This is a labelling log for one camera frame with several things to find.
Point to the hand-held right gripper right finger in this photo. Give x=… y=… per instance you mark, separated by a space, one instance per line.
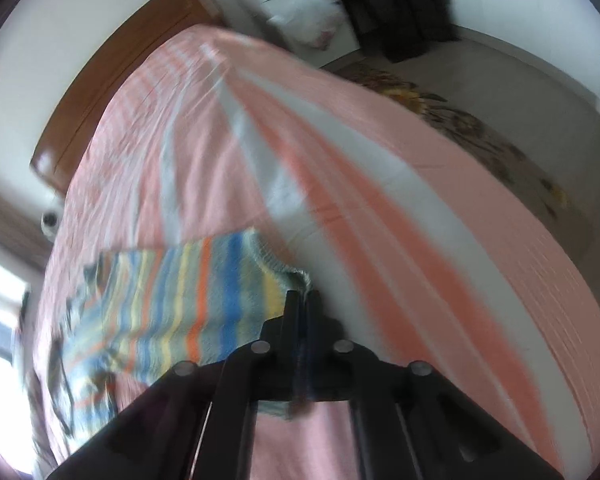
x=315 y=310

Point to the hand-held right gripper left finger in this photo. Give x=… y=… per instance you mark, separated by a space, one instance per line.
x=292 y=310

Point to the multicolour striped small garment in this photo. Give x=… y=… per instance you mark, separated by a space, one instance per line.
x=180 y=305

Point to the pink striped bed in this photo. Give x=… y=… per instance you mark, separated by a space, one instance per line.
x=360 y=170

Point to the patterned floor rug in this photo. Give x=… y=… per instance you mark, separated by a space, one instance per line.
x=480 y=135

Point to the window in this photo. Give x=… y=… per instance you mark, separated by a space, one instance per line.
x=0 y=300

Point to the white plastic bag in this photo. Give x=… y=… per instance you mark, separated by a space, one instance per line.
x=310 y=15

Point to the wooden headboard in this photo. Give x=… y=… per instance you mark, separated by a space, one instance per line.
x=125 y=65

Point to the black and blue bag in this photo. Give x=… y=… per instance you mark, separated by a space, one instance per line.
x=400 y=15

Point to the white round camera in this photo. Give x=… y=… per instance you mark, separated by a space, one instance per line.
x=50 y=220

